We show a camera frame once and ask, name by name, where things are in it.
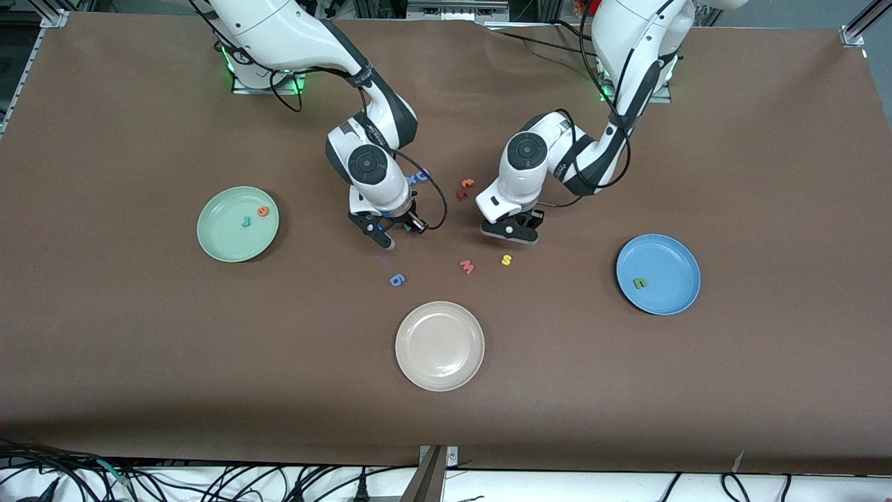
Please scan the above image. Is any pale green plate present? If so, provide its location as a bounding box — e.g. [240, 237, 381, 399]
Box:
[197, 185, 280, 264]

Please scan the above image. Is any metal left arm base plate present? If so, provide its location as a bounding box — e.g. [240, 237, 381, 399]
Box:
[597, 66, 674, 105]

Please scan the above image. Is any grey equipment box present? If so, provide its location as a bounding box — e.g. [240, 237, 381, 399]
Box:
[408, 0, 509, 20]

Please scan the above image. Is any beige plate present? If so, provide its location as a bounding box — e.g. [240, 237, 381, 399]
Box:
[394, 301, 486, 393]

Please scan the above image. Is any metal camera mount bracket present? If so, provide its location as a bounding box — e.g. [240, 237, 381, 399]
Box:
[401, 445, 461, 502]

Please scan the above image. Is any brown table cover sheet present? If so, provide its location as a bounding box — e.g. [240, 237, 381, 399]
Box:
[0, 10, 892, 476]

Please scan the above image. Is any black cable on table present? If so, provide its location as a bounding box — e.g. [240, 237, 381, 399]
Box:
[484, 20, 614, 60]

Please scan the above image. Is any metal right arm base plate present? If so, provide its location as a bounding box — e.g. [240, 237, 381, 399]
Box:
[231, 66, 308, 96]

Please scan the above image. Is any blue plate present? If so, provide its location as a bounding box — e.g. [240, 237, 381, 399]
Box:
[615, 233, 702, 317]

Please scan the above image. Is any black cable with teal plug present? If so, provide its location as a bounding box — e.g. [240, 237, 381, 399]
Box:
[0, 439, 133, 502]

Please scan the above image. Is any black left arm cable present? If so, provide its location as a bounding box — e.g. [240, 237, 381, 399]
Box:
[530, 0, 687, 228]

